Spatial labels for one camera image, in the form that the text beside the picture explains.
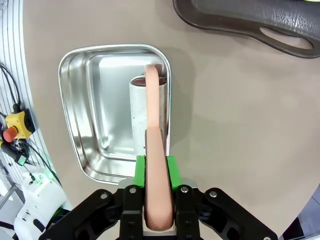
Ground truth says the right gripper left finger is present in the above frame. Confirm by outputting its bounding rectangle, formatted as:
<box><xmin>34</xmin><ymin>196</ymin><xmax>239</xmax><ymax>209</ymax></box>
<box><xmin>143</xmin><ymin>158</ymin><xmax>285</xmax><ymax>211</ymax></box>
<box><xmin>37</xmin><ymin>155</ymin><xmax>148</xmax><ymax>240</ymax></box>

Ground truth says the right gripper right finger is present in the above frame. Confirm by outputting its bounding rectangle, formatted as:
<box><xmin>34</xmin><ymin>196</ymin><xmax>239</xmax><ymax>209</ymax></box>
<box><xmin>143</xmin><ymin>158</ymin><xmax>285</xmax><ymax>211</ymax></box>
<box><xmin>166</xmin><ymin>155</ymin><xmax>280</xmax><ymax>240</ymax></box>

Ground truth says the rectangular steel container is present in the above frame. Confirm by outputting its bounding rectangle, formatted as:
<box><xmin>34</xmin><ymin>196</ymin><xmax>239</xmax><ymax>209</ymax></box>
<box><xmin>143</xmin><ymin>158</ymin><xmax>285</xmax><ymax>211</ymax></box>
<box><xmin>58</xmin><ymin>44</ymin><xmax>172</xmax><ymax>186</ymax></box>

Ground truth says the yellow emergency stop button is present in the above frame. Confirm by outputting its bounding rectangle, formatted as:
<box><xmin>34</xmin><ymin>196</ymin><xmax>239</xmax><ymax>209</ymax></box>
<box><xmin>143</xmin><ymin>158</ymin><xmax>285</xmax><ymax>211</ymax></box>
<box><xmin>2</xmin><ymin>109</ymin><xmax>36</xmax><ymax>143</ymax></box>

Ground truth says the dark brown plastic tray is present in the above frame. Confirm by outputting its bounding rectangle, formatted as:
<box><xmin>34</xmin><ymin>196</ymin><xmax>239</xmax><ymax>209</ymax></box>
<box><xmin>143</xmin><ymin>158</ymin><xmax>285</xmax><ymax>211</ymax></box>
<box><xmin>172</xmin><ymin>0</ymin><xmax>320</xmax><ymax>60</ymax></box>

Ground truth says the black cable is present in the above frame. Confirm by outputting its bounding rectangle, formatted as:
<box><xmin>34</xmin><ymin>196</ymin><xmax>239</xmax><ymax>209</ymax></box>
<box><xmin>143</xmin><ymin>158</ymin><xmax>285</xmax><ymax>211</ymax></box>
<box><xmin>0</xmin><ymin>63</ymin><xmax>23</xmax><ymax>112</ymax></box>

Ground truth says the aluminium table frame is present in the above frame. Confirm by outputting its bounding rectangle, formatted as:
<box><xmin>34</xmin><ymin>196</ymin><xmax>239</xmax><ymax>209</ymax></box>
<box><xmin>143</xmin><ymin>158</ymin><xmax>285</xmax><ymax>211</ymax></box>
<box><xmin>0</xmin><ymin>0</ymin><xmax>55</xmax><ymax>191</ymax></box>

